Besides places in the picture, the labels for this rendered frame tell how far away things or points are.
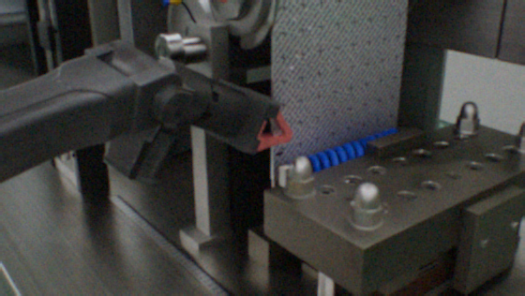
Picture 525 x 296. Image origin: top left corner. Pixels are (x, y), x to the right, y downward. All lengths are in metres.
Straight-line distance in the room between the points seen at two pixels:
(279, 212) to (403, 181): 0.16
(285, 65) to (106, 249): 0.36
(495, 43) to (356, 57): 0.20
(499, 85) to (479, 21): 2.77
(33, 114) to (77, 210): 0.51
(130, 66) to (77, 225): 0.42
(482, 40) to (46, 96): 0.61
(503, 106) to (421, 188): 2.96
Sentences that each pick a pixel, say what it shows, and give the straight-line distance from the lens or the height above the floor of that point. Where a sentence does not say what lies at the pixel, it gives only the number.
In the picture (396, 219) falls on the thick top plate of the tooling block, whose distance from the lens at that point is 0.62.
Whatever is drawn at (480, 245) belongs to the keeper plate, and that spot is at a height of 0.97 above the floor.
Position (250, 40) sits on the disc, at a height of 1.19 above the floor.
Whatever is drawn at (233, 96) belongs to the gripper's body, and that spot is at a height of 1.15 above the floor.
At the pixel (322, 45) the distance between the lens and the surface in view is 0.72.
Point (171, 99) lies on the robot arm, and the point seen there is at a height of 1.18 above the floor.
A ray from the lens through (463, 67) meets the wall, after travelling 3.75.
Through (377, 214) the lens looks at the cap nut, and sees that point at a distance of 0.60.
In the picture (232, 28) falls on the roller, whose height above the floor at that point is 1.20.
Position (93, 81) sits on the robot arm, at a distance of 0.49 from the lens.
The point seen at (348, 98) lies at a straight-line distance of 0.78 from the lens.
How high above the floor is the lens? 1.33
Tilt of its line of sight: 22 degrees down
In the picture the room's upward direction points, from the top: straight up
